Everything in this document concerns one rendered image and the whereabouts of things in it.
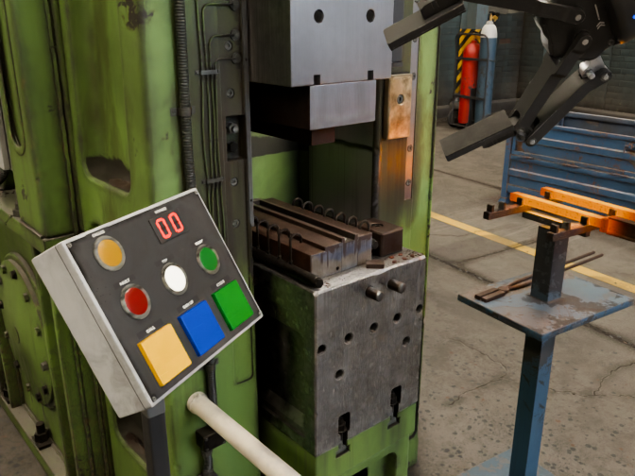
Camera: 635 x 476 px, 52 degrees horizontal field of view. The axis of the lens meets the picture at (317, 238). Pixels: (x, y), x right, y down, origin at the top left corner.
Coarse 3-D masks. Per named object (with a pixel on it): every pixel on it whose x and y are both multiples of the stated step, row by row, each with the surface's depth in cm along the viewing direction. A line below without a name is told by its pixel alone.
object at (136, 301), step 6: (132, 288) 102; (126, 294) 100; (132, 294) 101; (138, 294) 102; (144, 294) 103; (126, 300) 100; (132, 300) 101; (138, 300) 101; (144, 300) 102; (132, 306) 100; (138, 306) 101; (144, 306) 102; (132, 312) 100; (138, 312) 101; (144, 312) 102
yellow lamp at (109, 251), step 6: (108, 240) 101; (102, 246) 100; (108, 246) 100; (114, 246) 102; (102, 252) 99; (108, 252) 100; (114, 252) 101; (120, 252) 102; (102, 258) 99; (108, 258) 100; (114, 258) 101; (120, 258) 102; (108, 264) 99; (114, 264) 100
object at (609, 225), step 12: (516, 192) 189; (528, 204) 184; (540, 204) 180; (552, 204) 177; (564, 216) 174; (576, 216) 171; (588, 216) 168; (600, 216) 167; (612, 216) 163; (600, 228) 164; (612, 228) 163; (624, 228) 160
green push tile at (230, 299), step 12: (228, 288) 119; (240, 288) 122; (216, 300) 116; (228, 300) 118; (240, 300) 121; (228, 312) 117; (240, 312) 119; (252, 312) 122; (228, 324) 116; (240, 324) 118
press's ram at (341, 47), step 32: (256, 0) 138; (288, 0) 130; (320, 0) 134; (352, 0) 140; (384, 0) 146; (256, 32) 140; (288, 32) 132; (320, 32) 136; (352, 32) 142; (256, 64) 143; (288, 64) 134; (320, 64) 138; (352, 64) 144; (384, 64) 151
